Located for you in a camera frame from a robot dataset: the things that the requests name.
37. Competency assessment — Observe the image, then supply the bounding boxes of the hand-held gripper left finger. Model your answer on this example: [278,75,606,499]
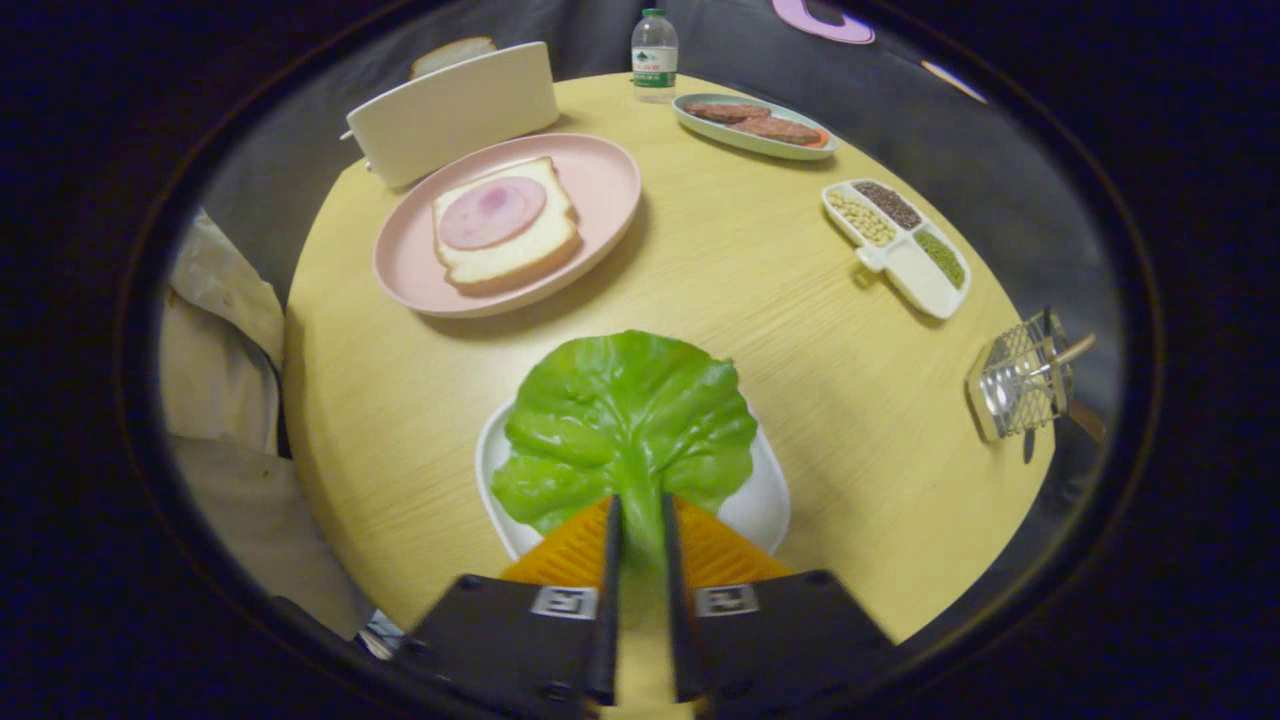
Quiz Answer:
[400,495,623,720]

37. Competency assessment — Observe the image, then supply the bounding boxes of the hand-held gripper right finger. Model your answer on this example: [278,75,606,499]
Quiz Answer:
[660,493,896,720]

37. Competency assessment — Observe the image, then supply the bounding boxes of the green lettuce leaf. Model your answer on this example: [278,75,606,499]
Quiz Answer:
[490,330,758,626]

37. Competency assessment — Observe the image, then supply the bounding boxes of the plain white bread slice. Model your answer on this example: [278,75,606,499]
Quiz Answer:
[410,36,498,81]

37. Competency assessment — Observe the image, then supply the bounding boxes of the white square plate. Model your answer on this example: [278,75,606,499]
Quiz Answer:
[475,400,791,561]

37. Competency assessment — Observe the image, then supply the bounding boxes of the bread slice under ham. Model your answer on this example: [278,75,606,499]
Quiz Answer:
[432,157,583,296]

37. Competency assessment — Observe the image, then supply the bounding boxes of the person's cream clothing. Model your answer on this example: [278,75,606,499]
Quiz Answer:
[160,208,376,641]

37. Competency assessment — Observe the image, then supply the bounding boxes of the white divided dish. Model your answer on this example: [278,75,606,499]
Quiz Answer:
[822,179,972,321]

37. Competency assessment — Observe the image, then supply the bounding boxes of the pile of green beans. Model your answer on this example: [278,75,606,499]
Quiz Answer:
[913,230,967,290]

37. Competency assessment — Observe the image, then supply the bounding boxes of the pink ham slice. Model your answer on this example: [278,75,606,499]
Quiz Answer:
[438,176,548,251]

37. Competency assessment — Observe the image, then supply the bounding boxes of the pile of pale soybeans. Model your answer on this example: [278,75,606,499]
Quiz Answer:
[827,190,898,247]

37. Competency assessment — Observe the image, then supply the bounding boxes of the pile of dark beans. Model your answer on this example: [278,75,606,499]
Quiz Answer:
[853,181,923,231]

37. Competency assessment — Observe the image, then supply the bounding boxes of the pink round plate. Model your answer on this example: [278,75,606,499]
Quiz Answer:
[373,133,642,319]

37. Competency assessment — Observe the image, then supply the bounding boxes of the brown meat patty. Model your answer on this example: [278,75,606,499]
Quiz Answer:
[728,116,823,146]
[684,102,772,125]

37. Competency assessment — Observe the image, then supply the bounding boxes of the pale green oval plate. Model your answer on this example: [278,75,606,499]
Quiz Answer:
[672,92,839,162]

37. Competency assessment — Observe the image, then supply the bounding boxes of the black backdrop cloth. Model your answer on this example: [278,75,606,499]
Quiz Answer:
[200,0,1126,601]

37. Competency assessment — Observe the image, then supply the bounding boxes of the cream toaster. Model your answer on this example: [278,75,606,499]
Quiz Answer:
[340,41,561,191]

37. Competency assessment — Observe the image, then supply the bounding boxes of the clear plastic water bottle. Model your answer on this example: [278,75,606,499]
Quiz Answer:
[631,8,679,104]

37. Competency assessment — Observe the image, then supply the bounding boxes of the wire mesh utensil basket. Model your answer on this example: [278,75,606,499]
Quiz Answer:
[966,310,1076,444]

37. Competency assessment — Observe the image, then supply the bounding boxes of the wooden handled utensil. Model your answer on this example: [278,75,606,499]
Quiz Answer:
[1065,398,1107,446]
[1030,333,1098,381]

